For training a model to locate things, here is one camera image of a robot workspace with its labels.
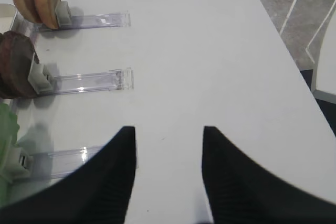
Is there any green lettuce leaf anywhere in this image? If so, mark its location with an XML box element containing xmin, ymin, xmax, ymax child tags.
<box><xmin>1</xmin><ymin>103</ymin><xmax>19</xmax><ymax>207</ymax></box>

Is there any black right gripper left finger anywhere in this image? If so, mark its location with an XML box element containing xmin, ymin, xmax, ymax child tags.
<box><xmin>1</xmin><ymin>126</ymin><xmax>136</xmax><ymax>223</ymax></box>

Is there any clear pusher track lettuce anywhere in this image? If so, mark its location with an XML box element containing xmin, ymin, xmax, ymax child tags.
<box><xmin>6</xmin><ymin>146</ymin><xmax>104</xmax><ymax>183</ymax></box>

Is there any clear pusher track bun right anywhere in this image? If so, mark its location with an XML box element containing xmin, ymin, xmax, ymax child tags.
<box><xmin>38</xmin><ymin>1</ymin><xmax>131</xmax><ymax>32</ymax></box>

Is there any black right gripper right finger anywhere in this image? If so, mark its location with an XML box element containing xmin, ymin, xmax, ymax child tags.
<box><xmin>202</xmin><ymin>126</ymin><xmax>335</xmax><ymax>223</ymax></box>

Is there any clear pusher track patty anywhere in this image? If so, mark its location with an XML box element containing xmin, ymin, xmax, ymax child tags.
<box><xmin>28</xmin><ymin>63</ymin><xmax>134</xmax><ymax>96</ymax></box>

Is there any brown meat patty front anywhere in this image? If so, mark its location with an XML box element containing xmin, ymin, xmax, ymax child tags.
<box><xmin>1</xmin><ymin>30</ymin><xmax>39</xmax><ymax>99</ymax></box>

